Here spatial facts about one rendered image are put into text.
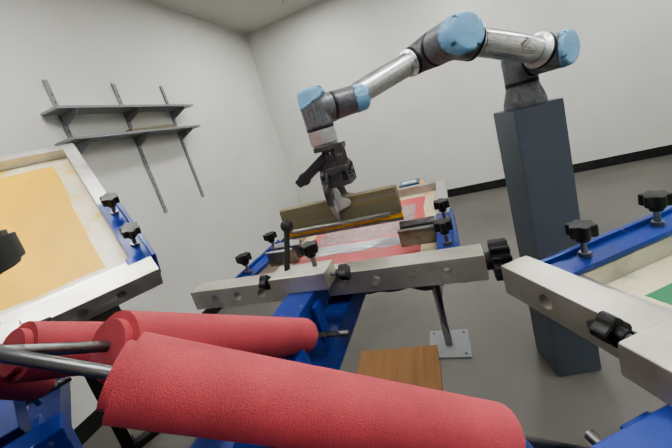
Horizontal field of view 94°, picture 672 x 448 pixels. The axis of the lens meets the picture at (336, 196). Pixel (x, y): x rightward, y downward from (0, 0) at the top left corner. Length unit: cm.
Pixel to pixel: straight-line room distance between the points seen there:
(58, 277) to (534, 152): 153
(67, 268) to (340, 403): 88
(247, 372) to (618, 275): 62
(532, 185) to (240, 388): 134
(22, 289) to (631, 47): 510
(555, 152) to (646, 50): 361
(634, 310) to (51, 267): 111
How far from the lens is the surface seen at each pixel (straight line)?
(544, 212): 150
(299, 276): 63
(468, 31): 108
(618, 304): 50
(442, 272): 65
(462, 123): 452
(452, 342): 205
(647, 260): 76
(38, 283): 103
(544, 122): 144
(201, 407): 23
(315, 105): 84
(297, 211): 94
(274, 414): 23
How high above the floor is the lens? 132
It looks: 11 degrees down
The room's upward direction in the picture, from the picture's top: 17 degrees counter-clockwise
